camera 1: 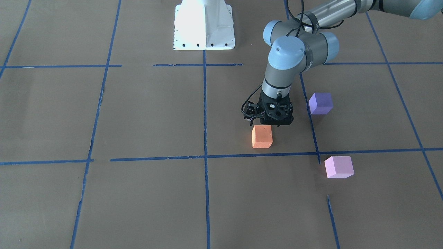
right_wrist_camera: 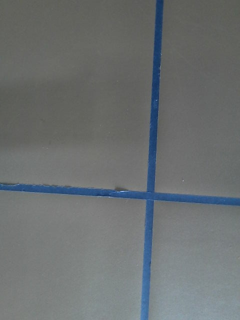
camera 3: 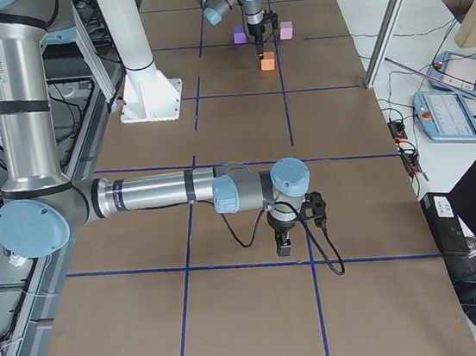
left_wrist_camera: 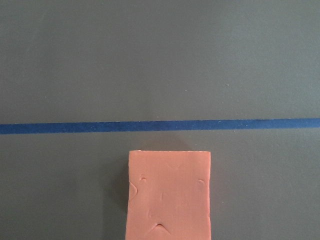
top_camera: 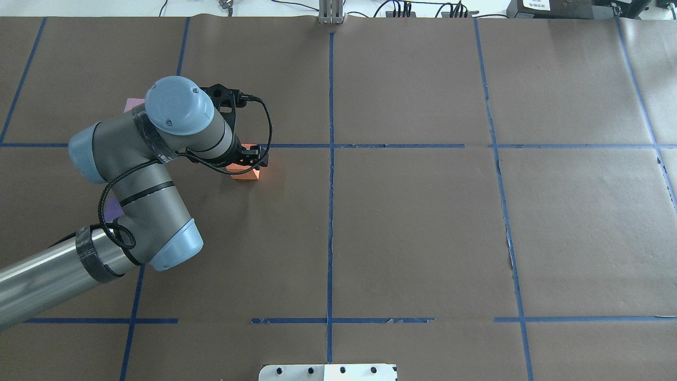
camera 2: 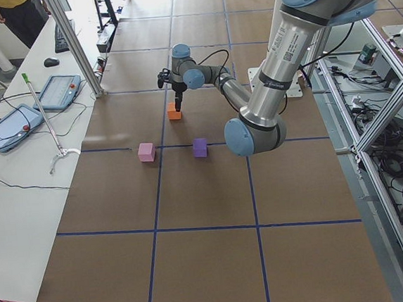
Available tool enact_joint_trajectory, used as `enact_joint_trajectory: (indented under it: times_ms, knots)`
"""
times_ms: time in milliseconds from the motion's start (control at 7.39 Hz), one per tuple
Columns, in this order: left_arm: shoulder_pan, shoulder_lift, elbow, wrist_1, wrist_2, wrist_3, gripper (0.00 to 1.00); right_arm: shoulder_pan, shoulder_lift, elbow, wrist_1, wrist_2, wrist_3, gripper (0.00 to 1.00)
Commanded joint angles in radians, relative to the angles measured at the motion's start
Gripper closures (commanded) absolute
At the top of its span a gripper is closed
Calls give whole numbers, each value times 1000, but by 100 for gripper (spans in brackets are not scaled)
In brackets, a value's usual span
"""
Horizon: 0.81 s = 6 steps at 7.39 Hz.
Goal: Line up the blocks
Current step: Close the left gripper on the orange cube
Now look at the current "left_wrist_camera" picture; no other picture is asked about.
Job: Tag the orange foam block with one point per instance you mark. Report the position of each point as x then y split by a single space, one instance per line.
169 195

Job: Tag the brown paper table cover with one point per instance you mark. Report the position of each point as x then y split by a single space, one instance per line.
159 60

